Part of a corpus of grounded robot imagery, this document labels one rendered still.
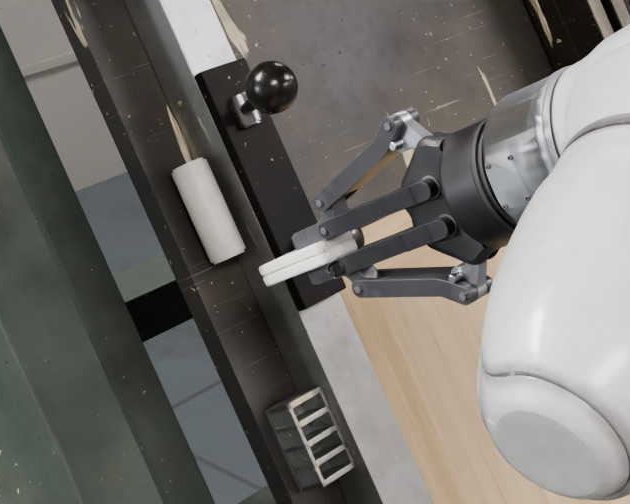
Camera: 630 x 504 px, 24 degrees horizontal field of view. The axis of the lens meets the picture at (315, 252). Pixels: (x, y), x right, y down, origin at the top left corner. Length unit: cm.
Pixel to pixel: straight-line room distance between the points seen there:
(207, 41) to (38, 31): 354
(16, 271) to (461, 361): 45
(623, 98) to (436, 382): 58
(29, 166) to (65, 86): 367
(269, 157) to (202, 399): 255
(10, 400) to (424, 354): 40
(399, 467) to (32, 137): 39
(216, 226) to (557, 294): 54
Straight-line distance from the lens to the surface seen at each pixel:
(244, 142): 113
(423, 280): 92
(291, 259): 98
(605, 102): 73
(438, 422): 125
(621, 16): 152
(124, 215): 473
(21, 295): 99
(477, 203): 84
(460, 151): 85
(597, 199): 65
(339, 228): 95
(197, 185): 112
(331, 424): 115
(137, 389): 114
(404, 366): 123
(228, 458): 343
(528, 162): 80
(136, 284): 246
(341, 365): 115
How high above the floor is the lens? 187
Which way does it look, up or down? 25 degrees down
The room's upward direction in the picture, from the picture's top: straight up
